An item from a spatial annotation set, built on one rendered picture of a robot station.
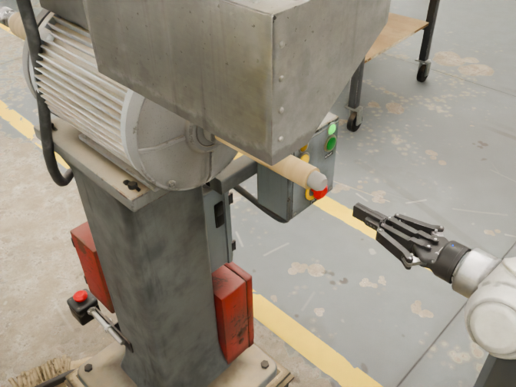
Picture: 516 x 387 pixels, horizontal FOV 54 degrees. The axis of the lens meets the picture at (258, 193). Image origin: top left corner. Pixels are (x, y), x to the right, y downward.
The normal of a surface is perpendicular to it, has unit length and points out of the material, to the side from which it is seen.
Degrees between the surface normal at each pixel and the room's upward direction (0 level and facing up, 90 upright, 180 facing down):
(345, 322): 0
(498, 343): 63
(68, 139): 0
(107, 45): 90
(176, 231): 90
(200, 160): 98
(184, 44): 90
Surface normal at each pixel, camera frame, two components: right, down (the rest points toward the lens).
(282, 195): -0.70, 0.46
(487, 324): -0.65, 0.11
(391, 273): -0.02, -0.78
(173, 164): 0.62, 0.54
